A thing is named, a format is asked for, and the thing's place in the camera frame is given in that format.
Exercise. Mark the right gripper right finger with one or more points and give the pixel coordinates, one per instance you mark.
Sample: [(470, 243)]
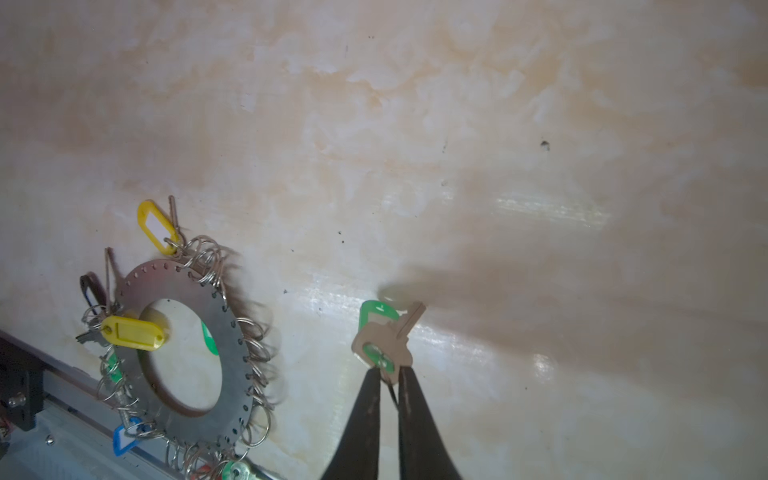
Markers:
[(422, 453)]

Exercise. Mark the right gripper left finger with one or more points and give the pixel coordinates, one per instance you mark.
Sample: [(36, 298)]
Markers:
[(357, 454)]

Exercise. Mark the green tag with silver key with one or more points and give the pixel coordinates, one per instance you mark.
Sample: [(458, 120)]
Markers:
[(382, 337)]

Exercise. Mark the metal ring plate with keyrings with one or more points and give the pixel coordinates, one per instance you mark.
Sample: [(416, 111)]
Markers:
[(203, 393)]

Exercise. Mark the blue key tag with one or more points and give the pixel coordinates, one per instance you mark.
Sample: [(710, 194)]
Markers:
[(126, 438)]

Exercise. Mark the yellow key tag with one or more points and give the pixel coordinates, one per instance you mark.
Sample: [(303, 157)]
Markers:
[(132, 333)]

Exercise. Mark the front aluminium rail base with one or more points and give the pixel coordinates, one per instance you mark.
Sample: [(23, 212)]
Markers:
[(53, 427)]

